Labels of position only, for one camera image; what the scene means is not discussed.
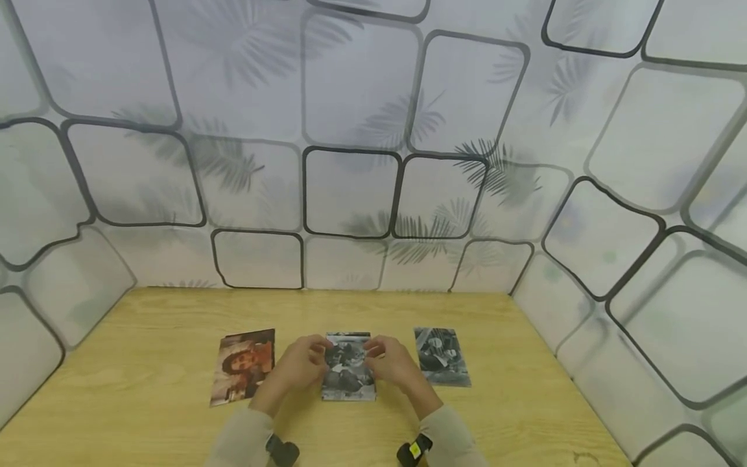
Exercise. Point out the person's left hand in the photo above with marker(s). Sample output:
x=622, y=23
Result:
x=299, y=368

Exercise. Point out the person's right hand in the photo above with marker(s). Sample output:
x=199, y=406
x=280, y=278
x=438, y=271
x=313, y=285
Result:
x=397, y=366

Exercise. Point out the person's left fingers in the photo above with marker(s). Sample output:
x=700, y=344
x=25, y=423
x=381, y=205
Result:
x=320, y=350

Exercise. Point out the person's right fingers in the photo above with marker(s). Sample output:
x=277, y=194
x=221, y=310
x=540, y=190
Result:
x=376, y=353

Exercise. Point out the black and white photo stack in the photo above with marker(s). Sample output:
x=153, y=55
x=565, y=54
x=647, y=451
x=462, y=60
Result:
x=348, y=379

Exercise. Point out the person's left forearm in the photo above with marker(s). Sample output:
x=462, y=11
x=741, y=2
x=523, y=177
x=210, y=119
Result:
x=248, y=428

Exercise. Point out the person's right forearm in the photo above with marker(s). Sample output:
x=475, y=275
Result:
x=446, y=428

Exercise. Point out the brown toned portrait photo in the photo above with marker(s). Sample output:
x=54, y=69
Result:
x=242, y=366

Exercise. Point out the black wrist band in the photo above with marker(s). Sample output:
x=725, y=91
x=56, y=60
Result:
x=282, y=449
x=414, y=449

